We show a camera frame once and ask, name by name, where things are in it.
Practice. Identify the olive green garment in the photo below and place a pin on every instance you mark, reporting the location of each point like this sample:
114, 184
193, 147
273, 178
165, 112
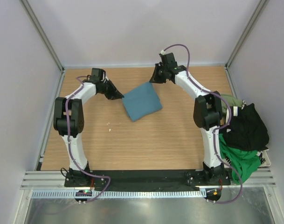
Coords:
231, 100

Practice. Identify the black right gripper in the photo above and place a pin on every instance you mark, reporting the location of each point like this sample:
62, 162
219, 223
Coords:
154, 79

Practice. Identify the right aluminium frame post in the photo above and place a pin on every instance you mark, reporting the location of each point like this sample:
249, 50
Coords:
247, 30

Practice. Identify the left aluminium frame post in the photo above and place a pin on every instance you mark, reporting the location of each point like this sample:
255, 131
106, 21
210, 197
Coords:
37, 25

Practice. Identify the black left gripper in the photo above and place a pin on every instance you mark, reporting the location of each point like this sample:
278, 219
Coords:
115, 94

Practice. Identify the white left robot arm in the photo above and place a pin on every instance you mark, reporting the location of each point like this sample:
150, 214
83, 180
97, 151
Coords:
68, 121

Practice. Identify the white laundry tray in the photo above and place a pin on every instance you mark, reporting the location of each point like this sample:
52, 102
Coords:
263, 161

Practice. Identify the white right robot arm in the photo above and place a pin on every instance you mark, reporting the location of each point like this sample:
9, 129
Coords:
207, 113

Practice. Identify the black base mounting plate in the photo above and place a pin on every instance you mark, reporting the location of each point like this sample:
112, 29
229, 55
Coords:
144, 180

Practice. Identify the white slotted cable duct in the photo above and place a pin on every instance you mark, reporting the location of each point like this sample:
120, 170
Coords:
85, 194

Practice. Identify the aluminium frame post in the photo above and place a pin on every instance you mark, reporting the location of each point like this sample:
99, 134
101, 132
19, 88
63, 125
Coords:
247, 30
37, 25

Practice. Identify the blue tank top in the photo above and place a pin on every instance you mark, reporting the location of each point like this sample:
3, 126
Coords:
141, 101

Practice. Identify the black garment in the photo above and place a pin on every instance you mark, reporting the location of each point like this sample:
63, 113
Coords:
246, 130

